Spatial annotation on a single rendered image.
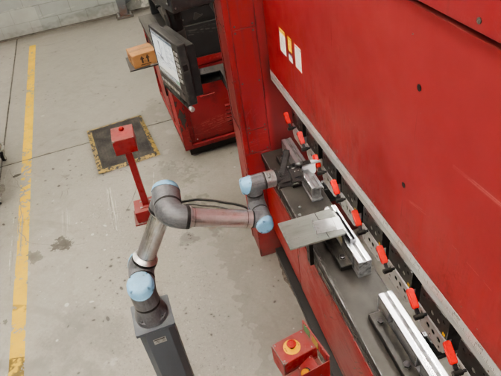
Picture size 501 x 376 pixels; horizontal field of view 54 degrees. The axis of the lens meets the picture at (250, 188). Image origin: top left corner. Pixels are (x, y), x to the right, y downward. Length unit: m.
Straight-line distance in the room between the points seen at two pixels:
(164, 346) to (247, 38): 1.58
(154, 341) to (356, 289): 0.94
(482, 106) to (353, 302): 1.23
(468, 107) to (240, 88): 1.76
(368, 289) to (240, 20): 1.44
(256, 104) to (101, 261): 1.78
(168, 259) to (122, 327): 0.61
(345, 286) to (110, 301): 1.88
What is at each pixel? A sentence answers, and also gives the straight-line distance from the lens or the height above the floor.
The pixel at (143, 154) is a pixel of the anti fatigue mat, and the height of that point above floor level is 0.01.
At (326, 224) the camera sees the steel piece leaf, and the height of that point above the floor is 1.00.
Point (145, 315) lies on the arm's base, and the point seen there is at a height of 0.85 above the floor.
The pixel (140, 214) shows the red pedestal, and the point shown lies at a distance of 3.98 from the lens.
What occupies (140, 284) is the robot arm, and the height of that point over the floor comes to 1.00.
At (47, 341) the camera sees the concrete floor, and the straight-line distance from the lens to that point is 3.55.
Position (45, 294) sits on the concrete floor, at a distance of 3.84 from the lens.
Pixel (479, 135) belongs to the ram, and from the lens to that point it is 1.13.
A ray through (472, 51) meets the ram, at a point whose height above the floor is 2.11.
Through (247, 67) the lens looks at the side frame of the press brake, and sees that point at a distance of 2.69.
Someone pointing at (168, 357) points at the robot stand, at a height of 0.54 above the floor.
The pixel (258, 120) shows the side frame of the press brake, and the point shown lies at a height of 1.10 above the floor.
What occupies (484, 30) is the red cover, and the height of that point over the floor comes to 2.17.
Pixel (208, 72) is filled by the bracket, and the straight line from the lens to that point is 3.26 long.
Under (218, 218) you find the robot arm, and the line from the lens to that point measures 1.96.
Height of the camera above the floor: 2.56
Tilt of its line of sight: 38 degrees down
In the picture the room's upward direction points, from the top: 9 degrees counter-clockwise
